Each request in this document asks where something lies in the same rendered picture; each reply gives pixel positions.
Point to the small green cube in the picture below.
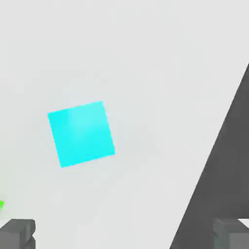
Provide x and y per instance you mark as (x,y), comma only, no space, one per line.
(1,205)

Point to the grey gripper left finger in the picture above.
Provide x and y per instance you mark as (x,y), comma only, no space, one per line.
(17,233)

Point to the large cyan box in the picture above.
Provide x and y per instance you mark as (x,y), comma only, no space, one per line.
(80,134)

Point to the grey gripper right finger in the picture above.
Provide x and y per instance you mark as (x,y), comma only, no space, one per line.
(227,236)

